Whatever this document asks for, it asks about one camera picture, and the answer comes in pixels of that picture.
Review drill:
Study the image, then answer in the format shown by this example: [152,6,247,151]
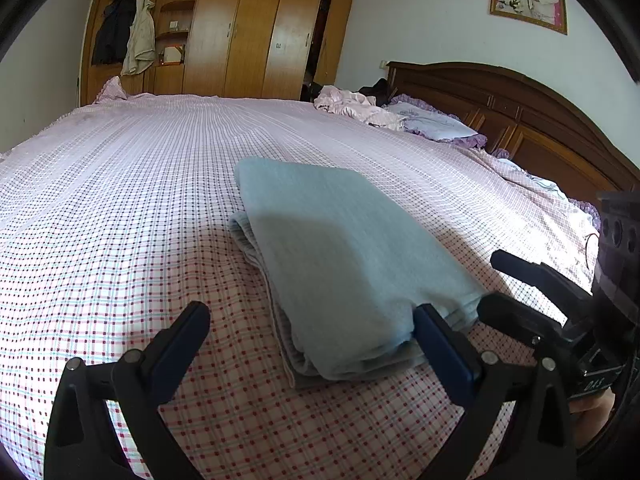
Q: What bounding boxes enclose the pink crumpled clothes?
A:
[314,85,408,131]

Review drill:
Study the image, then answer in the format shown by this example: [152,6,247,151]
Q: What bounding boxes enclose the light blue crumpled cloth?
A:
[495,157,568,198]

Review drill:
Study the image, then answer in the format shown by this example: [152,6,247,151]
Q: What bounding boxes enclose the wooden wardrobe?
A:
[79,0,361,102]

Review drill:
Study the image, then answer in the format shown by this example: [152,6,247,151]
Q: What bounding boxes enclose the black garment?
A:
[357,77,396,108]

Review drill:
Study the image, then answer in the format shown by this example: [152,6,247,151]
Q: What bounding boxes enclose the beige hanging jacket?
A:
[120,0,157,77]

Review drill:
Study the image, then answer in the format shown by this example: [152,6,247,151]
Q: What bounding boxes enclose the dark hanging jacket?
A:
[91,0,137,67]

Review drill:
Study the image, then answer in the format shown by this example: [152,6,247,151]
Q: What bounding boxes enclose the dark wooden headboard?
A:
[385,61,640,211]

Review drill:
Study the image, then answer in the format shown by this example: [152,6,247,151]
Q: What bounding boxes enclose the purple ruffled pillow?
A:
[385,94,488,150]

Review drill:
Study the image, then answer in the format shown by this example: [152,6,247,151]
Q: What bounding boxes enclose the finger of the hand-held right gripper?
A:
[491,249,596,322]
[477,293,569,357]

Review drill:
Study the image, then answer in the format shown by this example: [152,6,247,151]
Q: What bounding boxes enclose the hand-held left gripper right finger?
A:
[413,303,579,480]

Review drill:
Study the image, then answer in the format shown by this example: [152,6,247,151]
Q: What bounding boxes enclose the bed with pink checked sheet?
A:
[0,76,606,480]

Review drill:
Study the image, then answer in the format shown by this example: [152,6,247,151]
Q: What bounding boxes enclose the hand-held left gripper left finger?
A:
[44,301,211,480]

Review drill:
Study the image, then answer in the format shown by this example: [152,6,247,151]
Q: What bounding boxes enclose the light blue pants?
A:
[228,157,493,391]

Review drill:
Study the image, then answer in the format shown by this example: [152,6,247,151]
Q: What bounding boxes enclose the person's right hand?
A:
[570,391,617,453]

